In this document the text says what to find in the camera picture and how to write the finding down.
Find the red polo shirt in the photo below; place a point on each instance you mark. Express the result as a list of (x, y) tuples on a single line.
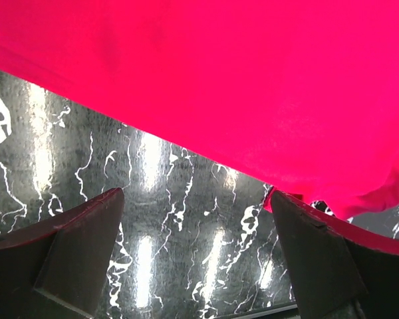
[(303, 95)]

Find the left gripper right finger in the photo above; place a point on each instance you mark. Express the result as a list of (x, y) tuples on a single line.
[(337, 269)]

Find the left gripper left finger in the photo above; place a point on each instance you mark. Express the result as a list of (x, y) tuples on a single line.
[(56, 268)]

